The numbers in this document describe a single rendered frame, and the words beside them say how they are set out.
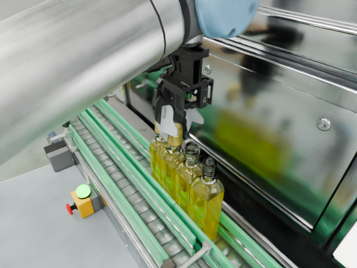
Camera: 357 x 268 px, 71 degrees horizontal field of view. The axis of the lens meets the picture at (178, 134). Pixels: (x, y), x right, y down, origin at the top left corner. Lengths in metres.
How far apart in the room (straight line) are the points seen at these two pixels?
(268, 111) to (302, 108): 0.07
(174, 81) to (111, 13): 0.28
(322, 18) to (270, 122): 0.20
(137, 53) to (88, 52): 0.04
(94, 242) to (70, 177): 0.32
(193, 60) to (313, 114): 0.22
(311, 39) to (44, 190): 0.96
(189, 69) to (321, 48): 0.20
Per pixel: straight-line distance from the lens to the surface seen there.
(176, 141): 0.56
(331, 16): 0.47
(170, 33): 0.21
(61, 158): 1.10
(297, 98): 0.49
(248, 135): 0.59
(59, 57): 0.17
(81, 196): 0.89
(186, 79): 0.44
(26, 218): 1.03
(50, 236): 0.94
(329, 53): 0.45
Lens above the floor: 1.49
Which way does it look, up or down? 37 degrees down
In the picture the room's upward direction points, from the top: straight up
